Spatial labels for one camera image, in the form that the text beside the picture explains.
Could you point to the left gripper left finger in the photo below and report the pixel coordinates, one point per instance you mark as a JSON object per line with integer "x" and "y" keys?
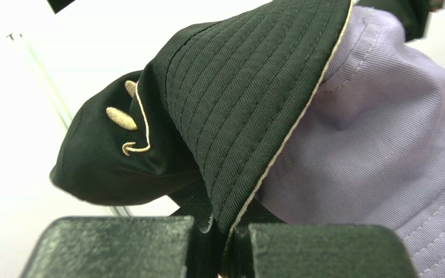
{"x": 180, "y": 245}

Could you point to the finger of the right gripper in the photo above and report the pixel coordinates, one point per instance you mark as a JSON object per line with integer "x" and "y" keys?
{"x": 413, "y": 14}

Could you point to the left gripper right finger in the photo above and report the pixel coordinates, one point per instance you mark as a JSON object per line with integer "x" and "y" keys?
{"x": 264, "y": 246}

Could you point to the lavender hat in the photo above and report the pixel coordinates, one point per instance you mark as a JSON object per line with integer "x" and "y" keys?
{"x": 370, "y": 148}

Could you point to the black hat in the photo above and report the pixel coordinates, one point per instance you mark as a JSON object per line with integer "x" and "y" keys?
{"x": 214, "y": 109}

